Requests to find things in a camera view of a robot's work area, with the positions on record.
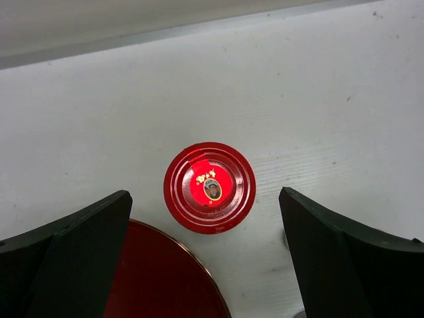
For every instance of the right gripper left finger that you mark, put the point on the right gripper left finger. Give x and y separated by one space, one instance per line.
65 268

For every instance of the round red lacquer tray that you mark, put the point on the round red lacquer tray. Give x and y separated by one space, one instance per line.
157 276

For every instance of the red lid sauce jar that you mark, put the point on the red lid sauce jar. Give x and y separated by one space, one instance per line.
209 188

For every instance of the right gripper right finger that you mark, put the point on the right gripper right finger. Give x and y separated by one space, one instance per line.
347 269

